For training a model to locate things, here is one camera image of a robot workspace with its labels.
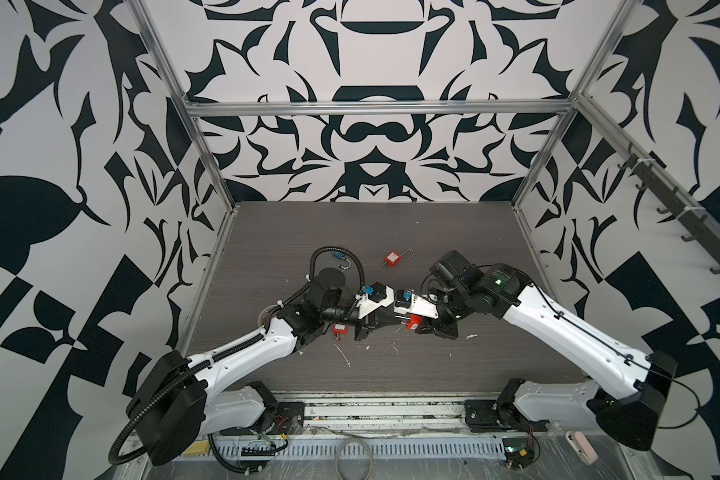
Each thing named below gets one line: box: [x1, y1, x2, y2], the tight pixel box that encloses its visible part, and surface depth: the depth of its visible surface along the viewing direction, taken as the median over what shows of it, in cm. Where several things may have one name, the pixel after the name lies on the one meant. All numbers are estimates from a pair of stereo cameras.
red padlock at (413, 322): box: [406, 314, 423, 331], surface depth 69 cm
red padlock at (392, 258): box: [382, 248, 415, 269], surface depth 104 cm
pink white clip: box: [565, 430, 599, 465], surface depth 70 cm
